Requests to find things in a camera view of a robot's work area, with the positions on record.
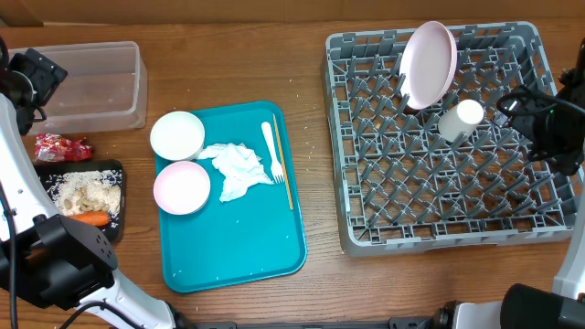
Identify wooden chopstick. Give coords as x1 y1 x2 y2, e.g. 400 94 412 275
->
272 114 294 211

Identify white bowl with food scraps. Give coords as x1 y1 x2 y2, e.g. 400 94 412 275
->
150 111 205 162

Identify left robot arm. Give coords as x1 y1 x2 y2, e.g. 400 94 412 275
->
1 47 190 329

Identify grey dishwasher rack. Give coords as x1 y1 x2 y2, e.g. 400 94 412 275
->
324 22 584 257

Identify white plastic cup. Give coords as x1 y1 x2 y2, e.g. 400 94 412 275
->
438 100 484 143

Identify clear plastic bin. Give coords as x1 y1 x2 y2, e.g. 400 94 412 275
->
29 41 148 135

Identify pink bowl with food scraps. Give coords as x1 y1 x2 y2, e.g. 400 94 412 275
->
154 161 211 215

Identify pink round plate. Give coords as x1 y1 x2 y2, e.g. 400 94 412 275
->
399 21 457 110

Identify orange carrot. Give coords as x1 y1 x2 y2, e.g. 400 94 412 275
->
69 211 111 227

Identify white napkin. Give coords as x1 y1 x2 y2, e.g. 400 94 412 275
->
197 143 274 203

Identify teal serving tray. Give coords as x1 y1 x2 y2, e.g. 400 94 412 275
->
159 101 307 292

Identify white plastic fork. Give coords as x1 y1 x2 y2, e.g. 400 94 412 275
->
261 122 284 184

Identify spilled rice and scraps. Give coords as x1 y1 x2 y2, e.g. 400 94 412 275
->
47 170 122 218

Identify black plastic bin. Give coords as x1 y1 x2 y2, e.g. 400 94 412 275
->
34 160 127 243

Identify red snack wrapper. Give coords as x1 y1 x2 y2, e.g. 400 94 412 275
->
35 133 93 163

